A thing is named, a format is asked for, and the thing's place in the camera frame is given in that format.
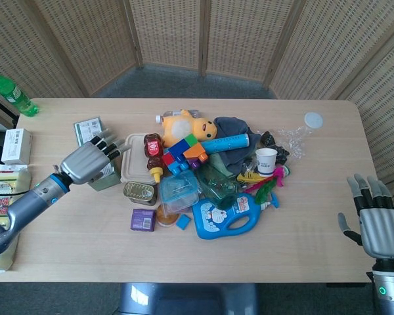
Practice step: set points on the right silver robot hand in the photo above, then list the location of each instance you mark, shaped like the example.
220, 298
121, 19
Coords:
377, 226

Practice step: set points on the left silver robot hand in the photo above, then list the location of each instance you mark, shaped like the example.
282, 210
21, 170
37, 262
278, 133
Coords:
82, 162

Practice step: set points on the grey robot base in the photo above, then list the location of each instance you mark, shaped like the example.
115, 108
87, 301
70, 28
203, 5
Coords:
188, 298

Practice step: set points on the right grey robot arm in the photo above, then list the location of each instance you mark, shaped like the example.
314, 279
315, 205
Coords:
389, 285

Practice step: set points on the red sauce bottle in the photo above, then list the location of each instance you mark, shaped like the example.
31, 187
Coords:
153, 154

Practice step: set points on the green white carton box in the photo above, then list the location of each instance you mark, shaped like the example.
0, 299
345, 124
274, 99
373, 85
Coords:
92, 131

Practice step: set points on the beige lunch box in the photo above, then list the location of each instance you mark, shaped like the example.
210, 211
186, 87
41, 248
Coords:
136, 157

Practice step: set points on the gold sardine tin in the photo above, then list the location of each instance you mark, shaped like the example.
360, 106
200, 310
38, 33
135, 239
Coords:
139, 193

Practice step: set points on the small white cardboard box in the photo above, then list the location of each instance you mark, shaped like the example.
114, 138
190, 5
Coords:
16, 146

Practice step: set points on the purple small box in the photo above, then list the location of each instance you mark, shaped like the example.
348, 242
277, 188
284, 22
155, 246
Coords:
143, 220

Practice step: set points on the yellow sponge multipack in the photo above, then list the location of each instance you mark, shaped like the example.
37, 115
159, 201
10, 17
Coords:
1, 216

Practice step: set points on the green plastic soda bottle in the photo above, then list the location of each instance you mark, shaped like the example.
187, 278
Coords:
11, 92

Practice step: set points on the clear container with blue lid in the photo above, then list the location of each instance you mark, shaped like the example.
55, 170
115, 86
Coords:
179, 193

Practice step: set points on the orange round jar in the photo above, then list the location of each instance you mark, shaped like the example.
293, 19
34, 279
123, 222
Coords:
166, 219

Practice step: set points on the colourful building block toy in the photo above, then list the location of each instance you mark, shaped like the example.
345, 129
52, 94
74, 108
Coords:
184, 154

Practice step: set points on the yellow plush toy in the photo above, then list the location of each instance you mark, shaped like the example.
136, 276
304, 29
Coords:
187, 126

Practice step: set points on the small blue square block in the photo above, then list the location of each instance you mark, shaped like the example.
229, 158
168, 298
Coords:
183, 222

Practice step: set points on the clear crumpled plastic wrap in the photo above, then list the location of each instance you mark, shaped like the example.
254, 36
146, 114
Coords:
293, 139

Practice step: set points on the colourful feather shuttlecock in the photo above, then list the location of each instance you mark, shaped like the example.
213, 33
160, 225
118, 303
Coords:
264, 183

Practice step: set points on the white round lid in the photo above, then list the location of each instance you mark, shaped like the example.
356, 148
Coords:
313, 119

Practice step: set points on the white paper cup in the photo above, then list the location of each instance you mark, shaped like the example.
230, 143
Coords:
266, 161

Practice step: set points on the black crumpled object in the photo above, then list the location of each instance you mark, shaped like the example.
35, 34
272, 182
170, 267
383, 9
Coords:
272, 144

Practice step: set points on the green cloth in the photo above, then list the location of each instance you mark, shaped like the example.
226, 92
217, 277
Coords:
218, 160

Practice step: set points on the green glass bottle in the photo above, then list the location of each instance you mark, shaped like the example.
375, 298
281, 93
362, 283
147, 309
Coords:
216, 187

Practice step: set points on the blue cylindrical tube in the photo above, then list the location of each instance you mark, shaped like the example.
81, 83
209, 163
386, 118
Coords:
225, 142

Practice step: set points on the blue detergent bottle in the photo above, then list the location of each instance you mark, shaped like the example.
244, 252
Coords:
226, 216

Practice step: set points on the dark blue cloth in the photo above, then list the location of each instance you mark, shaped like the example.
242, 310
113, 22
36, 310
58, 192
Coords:
238, 129

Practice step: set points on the wicker folding screen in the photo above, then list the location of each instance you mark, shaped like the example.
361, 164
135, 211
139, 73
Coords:
197, 42

